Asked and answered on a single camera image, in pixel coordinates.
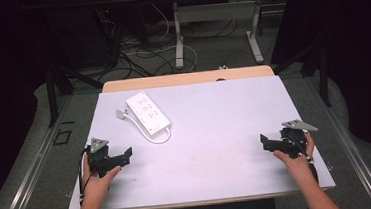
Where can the black metal stand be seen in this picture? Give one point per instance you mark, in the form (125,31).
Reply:
(321,70)
(54,94)

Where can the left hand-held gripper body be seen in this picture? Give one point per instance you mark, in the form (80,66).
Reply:
(98,158)

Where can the dark computer tower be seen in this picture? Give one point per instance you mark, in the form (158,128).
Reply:
(108,37)

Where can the aluminium floor rail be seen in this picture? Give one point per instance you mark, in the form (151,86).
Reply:
(347,145)
(28,170)

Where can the white table mat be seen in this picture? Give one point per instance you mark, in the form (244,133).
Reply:
(209,132)

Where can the white desk with metal legs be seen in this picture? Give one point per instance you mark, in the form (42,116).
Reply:
(216,11)

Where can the wooden table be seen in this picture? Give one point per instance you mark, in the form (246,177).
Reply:
(188,78)

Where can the white power strip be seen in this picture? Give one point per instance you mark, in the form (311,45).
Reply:
(148,112)

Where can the person's right hand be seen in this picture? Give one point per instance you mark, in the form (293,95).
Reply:
(299,165)

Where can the white power plug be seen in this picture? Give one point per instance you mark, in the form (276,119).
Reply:
(121,113)

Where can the person's left hand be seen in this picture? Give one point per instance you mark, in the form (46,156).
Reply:
(96,186)

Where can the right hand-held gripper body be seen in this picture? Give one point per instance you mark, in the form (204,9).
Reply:
(293,140)

